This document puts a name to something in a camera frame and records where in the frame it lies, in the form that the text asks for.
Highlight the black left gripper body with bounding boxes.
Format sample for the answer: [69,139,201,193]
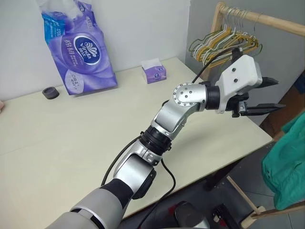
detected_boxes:
[225,91,250,118]

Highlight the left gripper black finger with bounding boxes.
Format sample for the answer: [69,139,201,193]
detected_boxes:
[245,103,286,117]
[261,76,280,90]

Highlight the green shorts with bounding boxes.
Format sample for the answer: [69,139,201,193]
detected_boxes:
[261,114,305,211]

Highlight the wooden clothes rack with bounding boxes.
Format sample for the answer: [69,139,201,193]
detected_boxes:
[199,1,305,229]

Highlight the black table leg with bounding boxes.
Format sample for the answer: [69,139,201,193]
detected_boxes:
[204,159,239,191]

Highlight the small purple tissue pack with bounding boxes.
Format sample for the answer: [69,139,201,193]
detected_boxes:
[140,58,168,84]

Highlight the black ribbed block red marks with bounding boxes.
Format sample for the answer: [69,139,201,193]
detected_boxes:
[212,204,231,229]

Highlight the grey rounded shape red trim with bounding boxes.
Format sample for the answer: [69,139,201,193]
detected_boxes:
[166,201,211,229]

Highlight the large purple tissue pack bag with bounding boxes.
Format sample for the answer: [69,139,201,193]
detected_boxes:
[35,0,119,96]

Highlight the black round cap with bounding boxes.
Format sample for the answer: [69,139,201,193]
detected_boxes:
[42,87,60,100]

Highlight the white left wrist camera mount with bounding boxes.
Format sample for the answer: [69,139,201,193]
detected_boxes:
[215,54,263,115]

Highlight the light green wire hanger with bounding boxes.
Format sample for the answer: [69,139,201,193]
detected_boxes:
[247,14,264,57]

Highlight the bunch of wire hangers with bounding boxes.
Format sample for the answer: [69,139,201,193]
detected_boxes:
[195,7,259,69]

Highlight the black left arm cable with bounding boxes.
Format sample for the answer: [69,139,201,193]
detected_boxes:
[100,47,244,226]

